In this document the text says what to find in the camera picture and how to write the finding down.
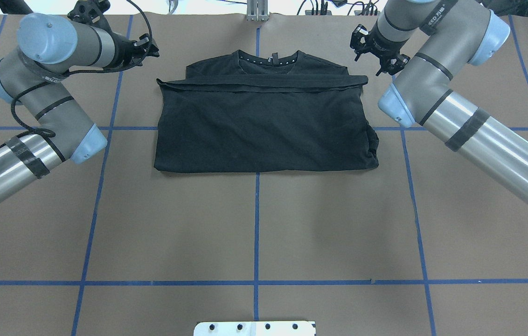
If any aluminium frame post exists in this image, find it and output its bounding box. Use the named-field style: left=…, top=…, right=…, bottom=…
left=246, top=0, right=270, bottom=22

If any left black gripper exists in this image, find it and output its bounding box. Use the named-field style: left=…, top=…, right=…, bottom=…
left=67, top=0, right=159, bottom=61

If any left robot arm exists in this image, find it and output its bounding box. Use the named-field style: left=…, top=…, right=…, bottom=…
left=0, top=0, right=159, bottom=203

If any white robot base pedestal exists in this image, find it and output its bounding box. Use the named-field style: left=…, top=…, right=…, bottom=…
left=193, top=321, right=317, bottom=336

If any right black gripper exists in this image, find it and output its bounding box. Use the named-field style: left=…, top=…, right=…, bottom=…
left=350, top=25, right=411, bottom=76

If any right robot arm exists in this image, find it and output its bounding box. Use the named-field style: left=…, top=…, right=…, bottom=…
left=351, top=0, right=528, bottom=206

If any black graphic t-shirt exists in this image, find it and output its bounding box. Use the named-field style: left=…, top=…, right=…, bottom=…
left=153, top=50, right=379, bottom=174

